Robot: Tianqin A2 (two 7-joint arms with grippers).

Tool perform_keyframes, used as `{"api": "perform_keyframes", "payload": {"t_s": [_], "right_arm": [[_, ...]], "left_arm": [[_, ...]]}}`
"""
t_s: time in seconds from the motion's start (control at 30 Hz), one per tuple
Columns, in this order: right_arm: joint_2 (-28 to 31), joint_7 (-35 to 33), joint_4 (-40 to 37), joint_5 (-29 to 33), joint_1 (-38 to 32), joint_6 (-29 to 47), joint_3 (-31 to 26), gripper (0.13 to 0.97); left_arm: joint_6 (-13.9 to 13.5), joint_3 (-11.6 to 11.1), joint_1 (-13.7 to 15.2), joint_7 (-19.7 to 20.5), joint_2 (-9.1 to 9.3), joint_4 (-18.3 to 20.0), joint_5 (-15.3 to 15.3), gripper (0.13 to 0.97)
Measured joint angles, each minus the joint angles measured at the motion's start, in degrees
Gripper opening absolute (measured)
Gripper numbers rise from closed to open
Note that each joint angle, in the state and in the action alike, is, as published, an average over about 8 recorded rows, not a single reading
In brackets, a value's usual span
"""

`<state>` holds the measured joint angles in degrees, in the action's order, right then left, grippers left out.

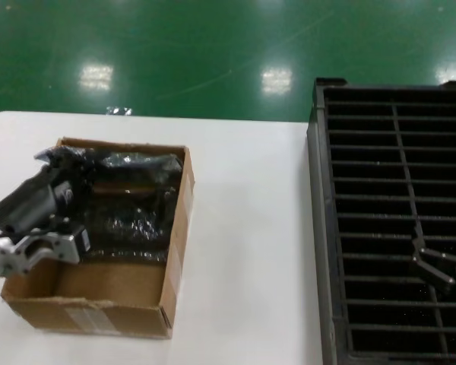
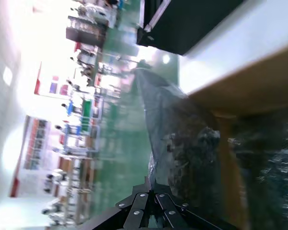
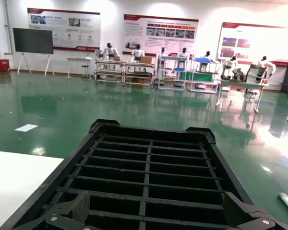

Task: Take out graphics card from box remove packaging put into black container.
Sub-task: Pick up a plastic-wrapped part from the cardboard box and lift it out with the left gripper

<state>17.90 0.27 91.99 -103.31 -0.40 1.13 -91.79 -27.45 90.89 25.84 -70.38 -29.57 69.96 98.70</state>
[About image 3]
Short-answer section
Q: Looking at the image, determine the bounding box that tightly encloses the white paper sheet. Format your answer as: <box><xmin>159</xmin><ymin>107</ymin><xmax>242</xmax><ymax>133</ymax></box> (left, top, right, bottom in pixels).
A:
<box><xmin>14</xmin><ymin>123</ymin><xmax>38</xmax><ymax>133</ymax></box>

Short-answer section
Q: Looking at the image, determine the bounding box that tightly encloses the black stool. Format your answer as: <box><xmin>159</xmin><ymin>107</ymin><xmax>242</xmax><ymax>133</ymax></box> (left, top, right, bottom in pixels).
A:
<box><xmin>81</xmin><ymin>65</ymin><xmax>91</xmax><ymax>79</ymax></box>

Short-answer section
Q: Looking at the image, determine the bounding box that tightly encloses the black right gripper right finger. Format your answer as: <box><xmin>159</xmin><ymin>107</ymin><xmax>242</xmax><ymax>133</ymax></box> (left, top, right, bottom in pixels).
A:
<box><xmin>224</xmin><ymin>191</ymin><xmax>288</xmax><ymax>230</ymax></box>

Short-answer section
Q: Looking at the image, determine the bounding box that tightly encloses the white frame workbench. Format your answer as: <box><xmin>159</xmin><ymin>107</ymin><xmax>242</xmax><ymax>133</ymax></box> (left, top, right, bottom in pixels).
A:
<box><xmin>123</xmin><ymin>61</ymin><xmax>156</xmax><ymax>87</ymax></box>
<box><xmin>94</xmin><ymin>59</ymin><xmax>126</xmax><ymax>85</ymax></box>

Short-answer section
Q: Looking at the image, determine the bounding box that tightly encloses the grey work table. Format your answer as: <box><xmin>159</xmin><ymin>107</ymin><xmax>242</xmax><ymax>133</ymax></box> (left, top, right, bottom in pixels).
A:
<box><xmin>216</xmin><ymin>79</ymin><xmax>271</xmax><ymax>114</ymax></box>

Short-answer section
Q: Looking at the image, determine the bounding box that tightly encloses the white rack with blue tray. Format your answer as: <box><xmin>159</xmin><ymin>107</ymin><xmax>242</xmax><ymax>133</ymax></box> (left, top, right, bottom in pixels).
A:
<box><xmin>187</xmin><ymin>57</ymin><xmax>220</xmax><ymax>93</ymax></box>

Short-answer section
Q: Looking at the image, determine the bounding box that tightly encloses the black slotted container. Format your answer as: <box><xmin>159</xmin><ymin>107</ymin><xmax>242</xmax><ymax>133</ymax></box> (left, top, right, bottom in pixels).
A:
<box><xmin>0</xmin><ymin>119</ymin><xmax>255</xmax><ymax>230</ymax></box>

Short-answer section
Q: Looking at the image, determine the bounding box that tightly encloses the black display on white stand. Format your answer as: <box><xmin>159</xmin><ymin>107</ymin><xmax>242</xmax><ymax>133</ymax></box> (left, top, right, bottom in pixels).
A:
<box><xmin>12</xmin><ymin>27</ymin><xmax>55</xmax><ymax>77</ymax></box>

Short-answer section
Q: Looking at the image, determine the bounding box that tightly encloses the white shelf rack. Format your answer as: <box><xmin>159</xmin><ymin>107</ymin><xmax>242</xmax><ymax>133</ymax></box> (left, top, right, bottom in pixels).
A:
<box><xmin>157</xmin><ymin>55</ymin><xmax>187</xmax><ymax>91</ymax></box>

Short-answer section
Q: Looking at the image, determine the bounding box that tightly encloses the grey wall pipe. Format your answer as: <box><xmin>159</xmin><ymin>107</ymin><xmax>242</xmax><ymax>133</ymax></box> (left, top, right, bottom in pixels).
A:
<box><xmin>3</xmin><ymin>0</ymin><xmax>14</xmax><ymax>55</ymax></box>

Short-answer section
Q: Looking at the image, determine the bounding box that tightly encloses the white table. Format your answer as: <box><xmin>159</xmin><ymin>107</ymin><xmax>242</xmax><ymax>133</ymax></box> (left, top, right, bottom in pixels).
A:
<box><xmin>66</xmin><ymin>56</ymin><xmax>95</xmax><ymax>80</ymax></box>

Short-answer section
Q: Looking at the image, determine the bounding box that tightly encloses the red box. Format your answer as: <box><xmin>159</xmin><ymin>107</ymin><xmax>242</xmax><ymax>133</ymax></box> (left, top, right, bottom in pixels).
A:
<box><xmin>0</xmin><ymin>58</ymin><xmax>11</xmax><ymax>72</ymax></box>

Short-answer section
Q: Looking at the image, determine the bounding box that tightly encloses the red framed wall poster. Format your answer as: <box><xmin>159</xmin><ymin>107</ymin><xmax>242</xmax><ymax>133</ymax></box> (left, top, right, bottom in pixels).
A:
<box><xmin>27</xmin><ymin>7</ymin><xmax>101</xmax><ymax>50</ymax></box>
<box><xmin>123</xmin><ymin>13</ymin><xmax>199</xmax><ymax>56</ymax></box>
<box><xmin>217</xmin><ymin>22</ymin><xmax>288</xmax><ymax>65</ymax></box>

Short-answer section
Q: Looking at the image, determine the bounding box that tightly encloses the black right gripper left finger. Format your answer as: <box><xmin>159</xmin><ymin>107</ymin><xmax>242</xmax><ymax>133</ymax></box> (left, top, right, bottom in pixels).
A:
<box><xmin>14</xmin><ymin>191</ymin><xmax>91</xmax><ymax>230</ymax></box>

